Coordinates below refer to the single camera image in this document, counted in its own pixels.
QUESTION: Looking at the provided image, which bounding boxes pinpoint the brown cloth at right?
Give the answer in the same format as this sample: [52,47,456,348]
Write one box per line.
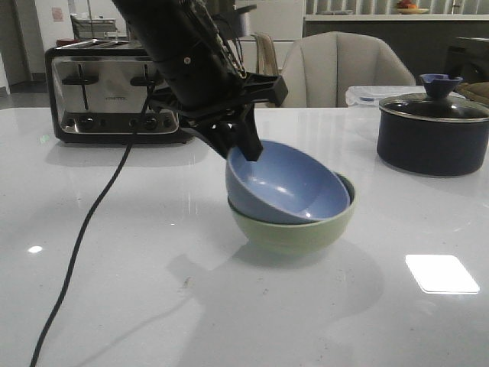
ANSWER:
[455,82,489,106]

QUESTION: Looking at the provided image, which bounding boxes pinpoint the metal cart in background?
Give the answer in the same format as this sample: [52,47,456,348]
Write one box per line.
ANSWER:
[70,14,118,40]

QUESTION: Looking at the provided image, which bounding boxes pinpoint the cream office chair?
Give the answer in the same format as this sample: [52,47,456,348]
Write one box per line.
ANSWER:
[252,32,280,76]

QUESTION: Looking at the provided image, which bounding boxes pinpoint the right beige upholstered chair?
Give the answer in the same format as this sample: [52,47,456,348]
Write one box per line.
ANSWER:
[281,31,416,108]

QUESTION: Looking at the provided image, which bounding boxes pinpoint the white cabinet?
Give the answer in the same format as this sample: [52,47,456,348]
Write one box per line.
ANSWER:
[235,0,306,70]

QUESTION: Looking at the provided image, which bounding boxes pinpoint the fruit plate on counter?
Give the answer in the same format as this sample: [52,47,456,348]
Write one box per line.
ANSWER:
[394,0,429,15]

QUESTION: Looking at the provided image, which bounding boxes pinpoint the blue bowl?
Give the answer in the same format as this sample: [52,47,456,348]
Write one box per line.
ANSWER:
[225,140,351,225]

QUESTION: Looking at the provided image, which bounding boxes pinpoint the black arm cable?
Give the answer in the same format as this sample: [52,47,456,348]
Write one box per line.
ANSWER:
[28,82,160,367]

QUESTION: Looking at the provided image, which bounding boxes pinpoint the clear plastic container blue clips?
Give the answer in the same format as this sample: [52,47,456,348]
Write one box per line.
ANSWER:
[345,86,426,108]

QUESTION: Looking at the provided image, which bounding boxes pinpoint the glass lid with blue knob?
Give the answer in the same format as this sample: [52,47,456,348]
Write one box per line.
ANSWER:
[378,73,488,123]

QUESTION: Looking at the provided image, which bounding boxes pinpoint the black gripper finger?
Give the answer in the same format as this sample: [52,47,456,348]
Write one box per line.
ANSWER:
[231,106,263,161]
[183,122,236,159]

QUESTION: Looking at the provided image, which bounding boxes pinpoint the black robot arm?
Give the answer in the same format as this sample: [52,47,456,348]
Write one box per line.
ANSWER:
[114,1,288,161]

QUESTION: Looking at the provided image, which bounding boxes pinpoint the dark blue cooking pot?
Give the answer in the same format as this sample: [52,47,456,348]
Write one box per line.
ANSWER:
[377,112,488,177]

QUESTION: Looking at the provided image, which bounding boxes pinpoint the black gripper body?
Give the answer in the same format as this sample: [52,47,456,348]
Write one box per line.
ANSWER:
[149,70,287,132]

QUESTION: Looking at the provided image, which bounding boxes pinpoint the green bowl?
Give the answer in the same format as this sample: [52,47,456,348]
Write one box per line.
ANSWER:
[228,175,357,255]

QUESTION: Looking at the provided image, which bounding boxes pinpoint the black and chrome toaster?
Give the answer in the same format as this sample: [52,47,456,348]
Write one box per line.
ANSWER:
[45,39,192,144]

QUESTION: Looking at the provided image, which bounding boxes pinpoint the grey counter unit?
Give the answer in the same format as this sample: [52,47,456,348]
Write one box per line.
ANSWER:
[303,15,488,83]

